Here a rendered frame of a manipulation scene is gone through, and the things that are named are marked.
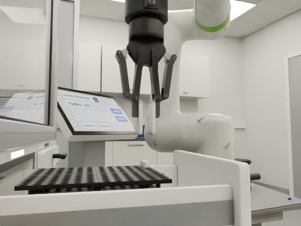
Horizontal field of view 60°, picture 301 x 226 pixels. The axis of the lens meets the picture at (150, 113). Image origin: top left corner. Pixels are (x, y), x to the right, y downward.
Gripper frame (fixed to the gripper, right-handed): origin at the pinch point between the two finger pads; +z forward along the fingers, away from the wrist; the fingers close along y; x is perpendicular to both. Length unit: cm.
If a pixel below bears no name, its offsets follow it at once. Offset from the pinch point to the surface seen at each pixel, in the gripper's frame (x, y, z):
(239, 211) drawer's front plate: -19.5, 9.2, 13.9
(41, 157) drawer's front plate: 11.8, -21.8, 8.7
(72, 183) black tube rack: -13.9, -13.7, 10.2
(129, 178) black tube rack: -11.3, -5.1, 10.2
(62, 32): 156, -32, -75
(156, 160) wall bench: 297, 81, 42
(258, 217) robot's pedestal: 12.0, 34.9, 26.2
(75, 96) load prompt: 86, -18, -15
